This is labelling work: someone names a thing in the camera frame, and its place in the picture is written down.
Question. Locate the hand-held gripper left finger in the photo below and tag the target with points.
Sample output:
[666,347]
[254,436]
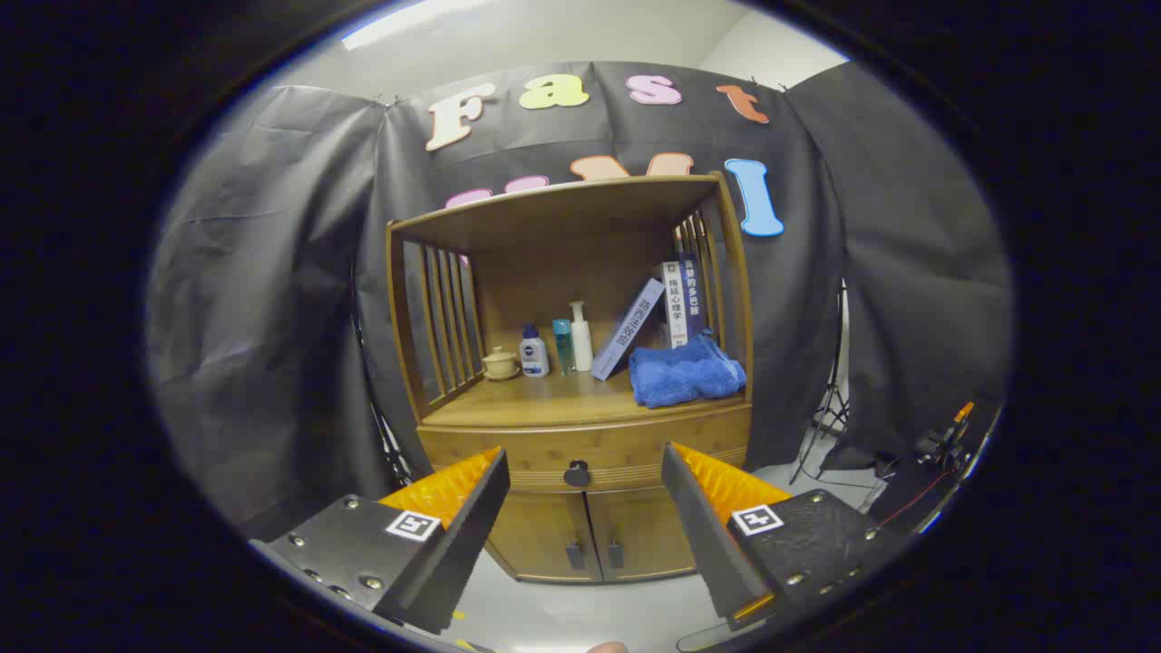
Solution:
[472,535]

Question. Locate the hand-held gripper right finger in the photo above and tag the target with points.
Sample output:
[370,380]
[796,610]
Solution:
[703,535]

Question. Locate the wooden drawer with black knob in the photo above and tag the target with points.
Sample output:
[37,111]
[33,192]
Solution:
[617,449]

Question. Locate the wooden cabinet door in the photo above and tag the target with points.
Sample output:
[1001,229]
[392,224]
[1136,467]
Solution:
[544,535]
[644,531]

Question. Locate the wooden countertop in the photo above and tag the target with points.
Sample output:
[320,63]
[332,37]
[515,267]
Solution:
[562,397]

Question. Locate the wooden cabinet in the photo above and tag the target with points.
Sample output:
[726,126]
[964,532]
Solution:
[580,272]

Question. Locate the black light stand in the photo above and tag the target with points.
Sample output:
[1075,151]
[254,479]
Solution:
[832,399]
[392,444]

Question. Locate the blue folded towel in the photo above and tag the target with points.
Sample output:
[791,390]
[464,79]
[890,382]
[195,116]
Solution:
[680,376]

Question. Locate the beige lidded ceramic cup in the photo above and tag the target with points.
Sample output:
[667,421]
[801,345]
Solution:
[500,365]

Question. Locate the white bottle with blue cap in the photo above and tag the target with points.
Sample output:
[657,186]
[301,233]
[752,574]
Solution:
[534,358]

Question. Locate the teal transparent bottle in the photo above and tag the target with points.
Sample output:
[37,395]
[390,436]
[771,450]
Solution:
[563,345]

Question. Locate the lavender leaning book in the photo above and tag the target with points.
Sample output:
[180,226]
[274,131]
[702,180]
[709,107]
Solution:
[626,331]

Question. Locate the white pump bottle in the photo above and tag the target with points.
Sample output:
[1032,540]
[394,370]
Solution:
[581,345]

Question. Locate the white spine book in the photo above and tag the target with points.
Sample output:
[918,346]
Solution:
[675,304]

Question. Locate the dark blue spine book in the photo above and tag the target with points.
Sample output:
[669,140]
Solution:
[694,290]

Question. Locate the black orange device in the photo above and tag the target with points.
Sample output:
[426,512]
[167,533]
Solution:
[943,440]

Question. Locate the black backdrop cloth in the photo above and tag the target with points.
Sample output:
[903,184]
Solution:
[272,272]

